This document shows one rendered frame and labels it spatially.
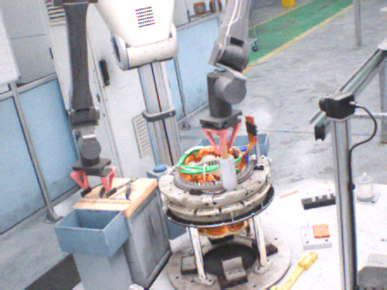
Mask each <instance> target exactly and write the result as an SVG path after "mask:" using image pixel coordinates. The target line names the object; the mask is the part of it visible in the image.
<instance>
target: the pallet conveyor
mask: <svg viewBox="0 0 387 290"><path fill-rule="evenodd" d="M378 51H380V49H378V48H377V49H376V50H375V51H374V52H373V53H372V54H371V55H370V57H368V59H366V61H364V63H362V65H361V66H360V67H359V68H358V69H357V71H355V73H354V74H353V75H352V76H351V77H350V78H349V79H348V80H347V81H346V82H345V83H344V84H343V85H342V86H341V87H340V88H339V89H338V90H337V91H336V92H338V91H340V92H342V91H343V90H344V88H346V86H348V84H350V82H352V80H353V78H355V76H357V74H358V73H359V72H361V70H362V69H363V68H364V67H365V66H366V64H367V63H368V62H369V61H370V60H371V59H372V58H373V57H374V56H375V55H376V54H377V53H378ZM386 66H387V51H385V50H383V52H381V53H380V54H379V55H378V56H377V58H376V59H375V60H374V61H373V62H372V63H371V64H370V65H369V66H368V67H367V68H366V70H365V71H364V72H363V73H361V75H360V76H359V77H358V79H357V80H355V82H353V84H352V85H351V86H350V88H348V90H347V91H346V92H349V93H352V94H354V102H356V100H357V99H358V97H359V96H360V95H361V94H362V92H363V91H364V90H365V88H366V87H367V86H368V85H369V84H370V83H371V82H372V80H373V79H374V78H375V77H376V76H377V74H378V73H379V89H380V104H381V113H372V115H373V116H374V118H376V119H381V120H382V146H381V147H385V145H386V144H387V97H386V75H385V67H386ZM321 113H322V111H321V110H320V109H318V110H317V111H316V112H315V113H314V114H313V115H312V116H311V117H310V119H308V125H311V123H312V122H314V120H315V119H316V118H317V117H318V116H319V115H320V114H321ZM351 118H370V119H372V118H371V117H370V116H369V114H368V113H364V112H355V116H354V117H351ZM330 132H331V124H330V120H329V119H327V115H326V114H325V115H324V116H323V117H322V119H321V120H320V121H319V122H318V123H317V124H316V125H315V126H314V138H315V140H316V141H317V140H319V139H321V140H322V141H324V140H325V138H327V136H328V135H329V133H330Z"/></svg>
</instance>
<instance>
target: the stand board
mask: <svg viewBox="0 0 387 290"><path fill-rule="evenodd" d="M129 180H130V179H113V181H112V188H114V187H116V188H117V187H118V186H121V185H122V184H125V183H127V182H128V181H129ZM133 184H134V187H135V191H131V195H130V197H129V199H130V200H131V204H119V203H99V202H78V203H77V204H76V205H74V206H73V207H72V209H73V208H90V209H106V210H123V212H124V216H125V217H126V218H128V217H129V216H130V214H132V212H134V211H135V209H136V208H137V207H138V206H139V205H140V204H141V203H142V202H143V201H144V200H145V199H146V198H147V197H148V196H149V194H150V193H151V192H153V190H154V189H155V188H156V187H157V186H158V182H157V179H137V180H136V181H134V182H133ZM100 190H101V187H100V186H99V187H96V188H95V189H93V190H92V192H90V193H88V194H87V195H86V196H85V197H90V198H99V194H98V193H99V191H100ZM125 193H126V189H125V187H123V188H120V190H118V191H117V193H115V194H113V195H111V196H110V198H114V199H126V197H125V195H124V194H125Z"/></svg>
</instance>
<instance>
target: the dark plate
mask: <svg viewBox="0 0 387 290"><path fill-rule="evenodd" d="M236 254H240V255H241V261H242V264H243V268H244V271H245V270H246V269H248V268H250V267H251V266H252V265H253V264H254V263H255V260H256V259H257V254H256V252H255V250H253V249H252V248H249V247H247V246H241V245H229V246H225V247H219V248H217V249H214V250H212V251H209V252H208V253H207V254H205V255H204V263H205V265H206V272H207V273H209V274H214V275H216V274H222V273H223V266H222V263H221V260H220V259H221V258H225V257H227V256H231V255H236Z"/></svg>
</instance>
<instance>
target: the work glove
mask: <svg viewBox="0 0 387 290"><path fill-rule="evenodd" d="M358 285H359V290H387V255H384V254H373V253H370V254H368V258H367V263H366V264H365V266H363V267H362V268H361V270H359V271H358Z"/></svg>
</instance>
